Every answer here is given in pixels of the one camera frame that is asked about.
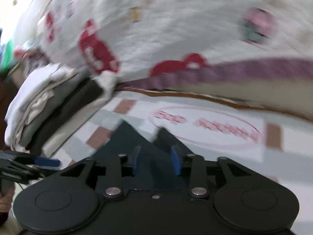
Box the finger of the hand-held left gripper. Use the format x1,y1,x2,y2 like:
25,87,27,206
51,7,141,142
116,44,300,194
0,150,61,168
0,163,53,184

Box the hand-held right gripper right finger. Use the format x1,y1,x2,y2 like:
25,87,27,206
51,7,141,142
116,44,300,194
171,145,252,199

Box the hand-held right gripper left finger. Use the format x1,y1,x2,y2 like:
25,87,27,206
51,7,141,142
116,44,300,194
60,146,142,199

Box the dark green jeans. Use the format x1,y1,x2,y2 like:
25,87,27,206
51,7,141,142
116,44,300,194
92,120,193,191

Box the person's left hand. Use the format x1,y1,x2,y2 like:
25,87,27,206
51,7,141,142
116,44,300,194
0,192,15,226

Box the striped mat with bear print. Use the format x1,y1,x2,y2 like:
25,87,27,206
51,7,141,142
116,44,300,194
41,89,313,235

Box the black folded garment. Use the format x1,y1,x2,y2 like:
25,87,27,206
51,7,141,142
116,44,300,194
31,78,104,156

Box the grey folded garment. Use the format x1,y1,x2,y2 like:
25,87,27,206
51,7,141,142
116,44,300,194
23,78,84,150

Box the white folded garment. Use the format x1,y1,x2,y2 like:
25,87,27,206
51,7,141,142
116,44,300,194
4,62,76,150

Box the brown wooden cabinet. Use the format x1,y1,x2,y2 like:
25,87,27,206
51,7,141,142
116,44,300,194
0,76,22,152

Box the beige bed base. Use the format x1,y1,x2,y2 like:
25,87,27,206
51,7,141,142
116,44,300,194
117,78,313,123

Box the green plastic bag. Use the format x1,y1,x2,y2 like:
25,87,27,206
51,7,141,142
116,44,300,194
0,40,15,66

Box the white quilt with red bears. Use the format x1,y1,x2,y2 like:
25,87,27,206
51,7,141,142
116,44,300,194
15,0,313,91

